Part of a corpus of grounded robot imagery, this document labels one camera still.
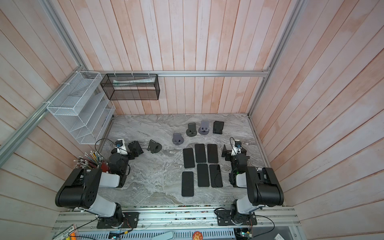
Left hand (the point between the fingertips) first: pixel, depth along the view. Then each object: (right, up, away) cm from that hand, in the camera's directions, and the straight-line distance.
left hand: (129, 145), depth 92 cm
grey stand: (+30, +3, +10) cm, 32 cm away
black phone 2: (+45, -8, +4) cm, 46 cm away
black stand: (+59, +12, +14) cm, 61 cm away
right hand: (+65, 0, 0) cm, 65 cm away
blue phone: (+37, -23, -7) cm, 44 cm away
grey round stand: (+39, +9, +14) cm, 43 cm away
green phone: (+37, -9, +4) cm, 39 cm away
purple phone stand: (+49, +11, +15) cm, 52 cm away
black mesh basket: (-3, +40, +11) cm, 42 cm away
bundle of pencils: (-18, -8, -11) cm, 22 cm away
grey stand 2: (+15, -2, +4) cm, 16 cm away
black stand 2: (+5, -1, -3) cm, 6 cm away
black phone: (+46, -18, -3) cm, 50 cm away
